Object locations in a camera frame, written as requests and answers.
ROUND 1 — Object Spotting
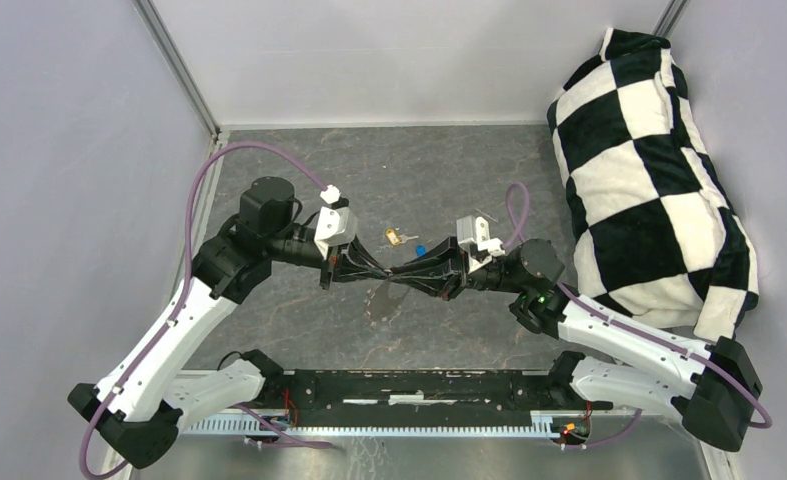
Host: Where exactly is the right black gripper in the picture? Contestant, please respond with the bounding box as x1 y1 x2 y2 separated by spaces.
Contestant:
389 235 527 300

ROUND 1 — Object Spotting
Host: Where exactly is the metal keyring plate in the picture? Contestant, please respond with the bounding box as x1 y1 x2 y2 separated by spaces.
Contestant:
365 281 410 323

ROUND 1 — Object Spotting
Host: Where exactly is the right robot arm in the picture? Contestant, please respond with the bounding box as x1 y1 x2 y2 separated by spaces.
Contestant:
387 239 773 452

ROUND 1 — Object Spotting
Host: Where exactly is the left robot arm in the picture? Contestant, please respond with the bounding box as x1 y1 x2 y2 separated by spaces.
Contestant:
68 177 390 469

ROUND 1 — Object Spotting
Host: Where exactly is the yellow capped key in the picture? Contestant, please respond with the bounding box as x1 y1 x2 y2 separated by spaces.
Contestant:
385 229 418 246

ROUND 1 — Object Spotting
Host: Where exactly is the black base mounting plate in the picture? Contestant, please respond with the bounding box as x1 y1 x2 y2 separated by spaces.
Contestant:
248 369 613 427

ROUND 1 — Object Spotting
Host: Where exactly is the black white checkered blanket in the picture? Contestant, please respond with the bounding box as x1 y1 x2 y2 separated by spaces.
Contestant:
547 28 759 342

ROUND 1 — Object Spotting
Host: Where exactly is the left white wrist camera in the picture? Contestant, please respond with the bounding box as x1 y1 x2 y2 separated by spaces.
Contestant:
314 185 358 258

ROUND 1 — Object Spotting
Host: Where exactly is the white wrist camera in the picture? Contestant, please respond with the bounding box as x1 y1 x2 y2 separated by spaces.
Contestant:
314 185 358 258
456 215 506 274

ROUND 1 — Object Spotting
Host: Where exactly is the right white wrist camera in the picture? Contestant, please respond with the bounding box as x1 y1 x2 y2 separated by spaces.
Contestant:
456 215 506 274

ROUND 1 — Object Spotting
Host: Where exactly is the white slotted cable duct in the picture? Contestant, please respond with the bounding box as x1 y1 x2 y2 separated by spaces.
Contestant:
184 411 559 440

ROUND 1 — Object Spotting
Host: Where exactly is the red wired circuit board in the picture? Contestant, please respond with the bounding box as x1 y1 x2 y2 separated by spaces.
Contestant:
556 418 591 445

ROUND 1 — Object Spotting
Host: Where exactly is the aluminium frame rail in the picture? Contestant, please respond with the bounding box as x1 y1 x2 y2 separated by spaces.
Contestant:
133 0 221 138

